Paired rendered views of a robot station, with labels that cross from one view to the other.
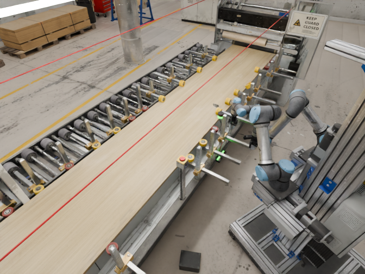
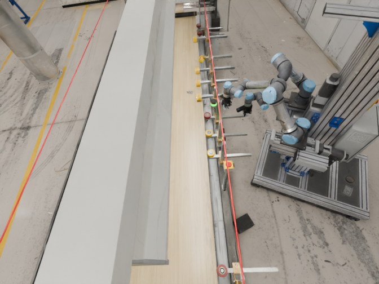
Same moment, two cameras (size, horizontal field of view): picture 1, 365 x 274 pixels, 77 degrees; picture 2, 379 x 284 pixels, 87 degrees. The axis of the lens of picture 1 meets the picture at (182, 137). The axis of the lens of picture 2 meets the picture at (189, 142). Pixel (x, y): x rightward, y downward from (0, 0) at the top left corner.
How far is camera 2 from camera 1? 90 cm
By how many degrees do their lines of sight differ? 23
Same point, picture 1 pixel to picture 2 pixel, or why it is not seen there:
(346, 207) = (355, 131)
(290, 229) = (321, 164)
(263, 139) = (283, 112)
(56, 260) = not seen: outside the picture
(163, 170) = (201, 178)
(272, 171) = (299, 133)
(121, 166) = not seen: hidden behind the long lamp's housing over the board
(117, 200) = (189, 230)
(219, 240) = (249, 194)
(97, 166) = not seen: hidden behind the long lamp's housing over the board
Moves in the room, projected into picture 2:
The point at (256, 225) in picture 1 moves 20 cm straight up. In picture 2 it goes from (268, 168) to (272, 161)
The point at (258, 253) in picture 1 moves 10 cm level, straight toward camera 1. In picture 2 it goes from (283, 187) to (285, 195)
